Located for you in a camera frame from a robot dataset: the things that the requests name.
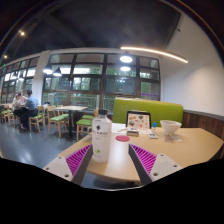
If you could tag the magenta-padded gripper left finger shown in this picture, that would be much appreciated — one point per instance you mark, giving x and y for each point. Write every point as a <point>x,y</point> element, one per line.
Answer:
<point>58,166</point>

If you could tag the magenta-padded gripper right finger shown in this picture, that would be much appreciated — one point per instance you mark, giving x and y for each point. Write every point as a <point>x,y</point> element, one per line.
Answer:
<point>163,166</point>

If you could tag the clear black-capped drink bottle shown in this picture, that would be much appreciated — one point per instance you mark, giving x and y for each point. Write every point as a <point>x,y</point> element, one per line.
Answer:
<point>101,140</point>

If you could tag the small reddish paper packet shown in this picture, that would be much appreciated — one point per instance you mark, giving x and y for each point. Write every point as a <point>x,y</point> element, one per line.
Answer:
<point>167,139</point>

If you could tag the white paper napkin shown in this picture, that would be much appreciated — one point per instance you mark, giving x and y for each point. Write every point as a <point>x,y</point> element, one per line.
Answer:
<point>176,137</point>

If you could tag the small white handheld device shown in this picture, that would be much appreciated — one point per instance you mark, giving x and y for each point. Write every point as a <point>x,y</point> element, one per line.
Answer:
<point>152,135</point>

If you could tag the small blue-capped tube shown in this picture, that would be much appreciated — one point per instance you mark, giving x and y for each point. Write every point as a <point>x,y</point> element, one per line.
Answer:
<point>154,127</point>

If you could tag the white ceramic bowl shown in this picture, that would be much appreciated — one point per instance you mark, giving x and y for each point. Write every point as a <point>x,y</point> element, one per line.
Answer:
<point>170,126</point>

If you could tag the small dark box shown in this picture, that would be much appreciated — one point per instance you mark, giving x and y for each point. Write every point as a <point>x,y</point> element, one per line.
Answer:
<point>132,132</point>

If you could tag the group of green-seated wooden chairs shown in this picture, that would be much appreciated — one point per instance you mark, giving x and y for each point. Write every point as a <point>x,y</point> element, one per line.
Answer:
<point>58,118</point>

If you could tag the flat round red coaster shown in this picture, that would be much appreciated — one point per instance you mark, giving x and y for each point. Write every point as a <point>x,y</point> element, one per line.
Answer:
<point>122,138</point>

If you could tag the open white paper book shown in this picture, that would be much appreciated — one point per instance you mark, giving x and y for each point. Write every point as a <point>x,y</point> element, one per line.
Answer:
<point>118,127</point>

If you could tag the wooden dining table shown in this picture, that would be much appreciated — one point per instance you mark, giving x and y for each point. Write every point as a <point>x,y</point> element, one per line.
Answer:
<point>70,108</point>

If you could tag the green upholstered bench back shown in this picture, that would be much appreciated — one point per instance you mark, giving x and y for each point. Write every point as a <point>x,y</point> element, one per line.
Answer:
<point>150,106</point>

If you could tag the person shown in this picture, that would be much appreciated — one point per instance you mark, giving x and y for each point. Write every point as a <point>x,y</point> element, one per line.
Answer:
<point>30,105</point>
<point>18,100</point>

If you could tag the long linear ceiling light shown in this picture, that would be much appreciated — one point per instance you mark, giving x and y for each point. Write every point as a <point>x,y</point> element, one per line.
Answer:
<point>156,51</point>

